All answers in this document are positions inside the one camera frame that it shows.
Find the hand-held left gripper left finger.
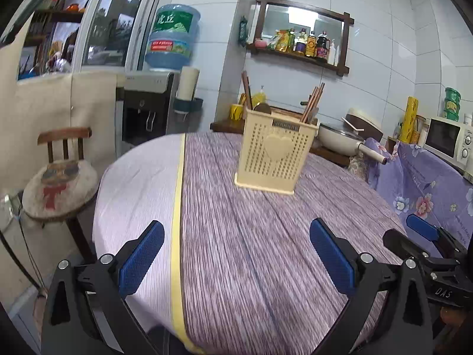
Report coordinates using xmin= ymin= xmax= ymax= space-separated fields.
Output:
xmin=41 ymin=220 xmax=165 ymax=355

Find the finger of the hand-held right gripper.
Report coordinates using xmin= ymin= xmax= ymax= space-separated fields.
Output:
xmin=406 ymin=214 xmax=462 ymax=254
xmin=382 ymin=229 xmax=431 ymax=264

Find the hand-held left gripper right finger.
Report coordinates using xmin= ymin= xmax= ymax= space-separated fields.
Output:
xmin=310 ymin=217 xmax=433 ymax=355

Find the cream plastic utensil holder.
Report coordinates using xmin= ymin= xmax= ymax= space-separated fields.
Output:
xmin=234 ymin=109 xmax=320 ymax=195

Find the person's right hand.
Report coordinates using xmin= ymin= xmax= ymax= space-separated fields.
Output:
xmin=440 ymin=308 xmax=473 ymax=341

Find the purple floral cloth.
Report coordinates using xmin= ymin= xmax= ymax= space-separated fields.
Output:
xmin=364 ymin=137 xmax=473 ymax=252

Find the purple striped tablecloth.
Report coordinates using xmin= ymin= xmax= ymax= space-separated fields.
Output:
xmin=174 ymin=131 xmax=407 ymax=355

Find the white cloth with yellow edge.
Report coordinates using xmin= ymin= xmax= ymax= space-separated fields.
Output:
xmin=92 ymin=133 xmax=185 ymax=341

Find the brown patterned cloth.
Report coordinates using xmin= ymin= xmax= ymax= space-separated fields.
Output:
xmin=347 ymin=153 xmax=370 ymax=182

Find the white microwave oven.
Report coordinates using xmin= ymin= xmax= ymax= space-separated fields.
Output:
xmin=423 ymin=116 xmax=473 ymax=169

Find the glass jar with lid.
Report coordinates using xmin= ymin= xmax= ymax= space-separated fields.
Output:
xmin=416 ymin=115 xmax=429 ymax=145

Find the round cartoon seat cushion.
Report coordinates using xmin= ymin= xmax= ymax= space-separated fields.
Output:
xmin=22 ymin=159 xmax=100 ymax=220

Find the yellow wrap roll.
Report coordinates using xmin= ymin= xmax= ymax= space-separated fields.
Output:
xmin=399 ymin=96 xmax=420 ymax=144

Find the white and brown rice cooker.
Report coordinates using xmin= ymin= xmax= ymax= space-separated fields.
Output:
xmin=342 ymin=108 xmax=385 ymax=143

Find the green jar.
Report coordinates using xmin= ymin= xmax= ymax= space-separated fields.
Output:
xmin=443 ymin=87 xmax=462 ymax=121

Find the water dispenser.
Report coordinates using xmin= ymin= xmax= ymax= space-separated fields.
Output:
xmin=115 ymin=71 xmax=180 ymax=149

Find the wooden chair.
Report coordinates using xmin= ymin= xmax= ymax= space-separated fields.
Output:
xmin=37 ymin=128 xmax=100 ymax=267

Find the dark blue cup holder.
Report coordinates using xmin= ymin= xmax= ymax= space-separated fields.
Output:
xmin=173 ymin=97 xmax=204 ymax=113

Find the yellow soap pump bottle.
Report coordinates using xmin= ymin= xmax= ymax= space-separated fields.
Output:
xmin=253 ymin=86 xmax=268 ymax=109

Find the beige cloth cover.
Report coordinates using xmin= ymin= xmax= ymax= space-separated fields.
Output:
xmin=0 ymin=37 xmax=126 ymax=193

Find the cream paper roll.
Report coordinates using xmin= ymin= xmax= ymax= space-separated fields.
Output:
xmin=177 ymin=66 xmax=200 ymax=101

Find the dark sauce bottle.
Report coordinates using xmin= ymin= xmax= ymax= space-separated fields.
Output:
xmin=316 ymin=31 xmax=330 ymax=62

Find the yellow snack packet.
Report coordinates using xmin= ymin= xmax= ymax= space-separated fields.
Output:
xmin=273 ymin=30 xmax=294 ymax=53

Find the blue water jug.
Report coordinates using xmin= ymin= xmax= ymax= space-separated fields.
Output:
xmin=144 ymin=4 xmax=201 ymax=71

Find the wooden framed mirror shelf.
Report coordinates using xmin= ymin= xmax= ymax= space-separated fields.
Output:
xmin=246 ymin=0 xmax=354 ymax=78

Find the sliding window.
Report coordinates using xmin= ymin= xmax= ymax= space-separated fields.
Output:
xmin=7 ymin=0 xmax=171 ymax=78

